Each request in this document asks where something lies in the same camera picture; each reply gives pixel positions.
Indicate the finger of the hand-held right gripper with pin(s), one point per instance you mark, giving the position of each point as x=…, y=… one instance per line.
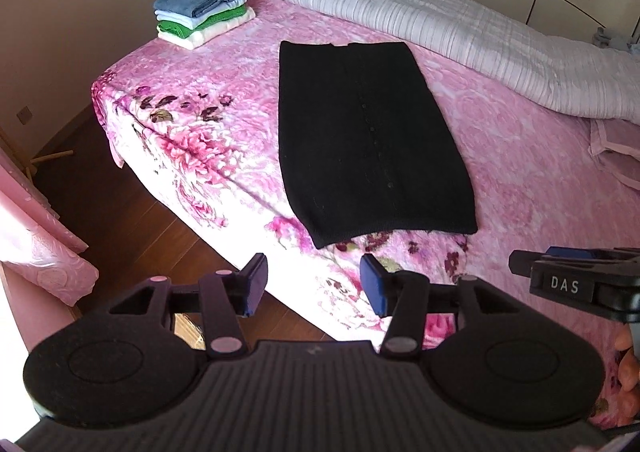
x=565, y=253

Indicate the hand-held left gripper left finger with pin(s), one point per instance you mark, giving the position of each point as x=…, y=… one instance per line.
x=255, y=282

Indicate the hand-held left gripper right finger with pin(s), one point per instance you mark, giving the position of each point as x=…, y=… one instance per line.
x=372, y=287

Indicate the black knit cardigan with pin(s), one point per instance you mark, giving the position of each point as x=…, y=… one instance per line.
x=360, y=142

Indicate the person's right hand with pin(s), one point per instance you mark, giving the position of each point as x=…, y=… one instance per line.
x=626, y=357

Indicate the purple pillow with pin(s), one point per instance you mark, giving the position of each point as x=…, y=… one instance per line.
x=617, y=142

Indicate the pink floral bedsheet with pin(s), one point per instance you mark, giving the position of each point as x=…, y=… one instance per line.
x=210, y=132

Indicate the pink curtain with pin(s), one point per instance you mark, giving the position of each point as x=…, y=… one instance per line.
x=30, y=232

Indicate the wooden stick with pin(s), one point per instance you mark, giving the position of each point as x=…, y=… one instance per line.
x=50, y=158

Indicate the cream folded garment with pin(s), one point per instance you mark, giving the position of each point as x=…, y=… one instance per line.
x=200, y=40

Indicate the light striped quilt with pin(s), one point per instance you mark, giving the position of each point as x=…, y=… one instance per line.
x=450, y=27

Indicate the green folded garment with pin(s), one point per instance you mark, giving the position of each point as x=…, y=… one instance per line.
x=175, y=30

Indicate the white folded garment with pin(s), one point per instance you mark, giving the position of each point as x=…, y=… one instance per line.
x=192, y=22

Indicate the wall outlet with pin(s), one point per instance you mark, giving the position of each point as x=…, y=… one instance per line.
x=23, y=115

